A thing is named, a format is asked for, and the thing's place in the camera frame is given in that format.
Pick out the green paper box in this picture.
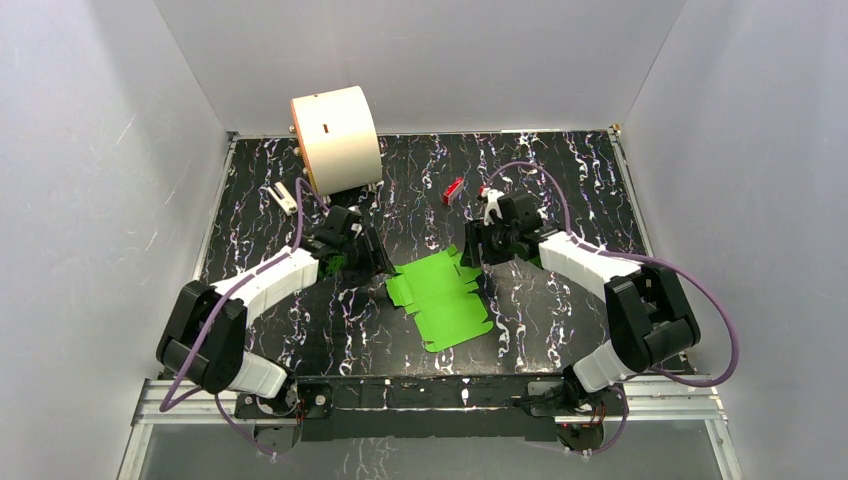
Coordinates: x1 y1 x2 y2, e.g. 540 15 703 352
386 245 494 353

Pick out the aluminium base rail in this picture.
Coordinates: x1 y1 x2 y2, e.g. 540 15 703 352
119 375 742 479

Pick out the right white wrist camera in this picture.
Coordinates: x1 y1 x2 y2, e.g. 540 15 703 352
478 186 504 226

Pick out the small red block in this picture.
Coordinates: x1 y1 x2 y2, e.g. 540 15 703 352
442 177 465 206

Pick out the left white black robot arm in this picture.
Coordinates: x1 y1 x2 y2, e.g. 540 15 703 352
155 206 395 416

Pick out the small white black block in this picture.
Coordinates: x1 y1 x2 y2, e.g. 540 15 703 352
268 182 299 215

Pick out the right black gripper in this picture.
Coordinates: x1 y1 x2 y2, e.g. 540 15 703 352
458 216 518 269

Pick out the white cylindrical drum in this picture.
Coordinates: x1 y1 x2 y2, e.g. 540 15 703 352
290 86 382 196

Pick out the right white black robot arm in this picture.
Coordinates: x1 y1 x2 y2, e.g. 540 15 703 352
461 187 701 414

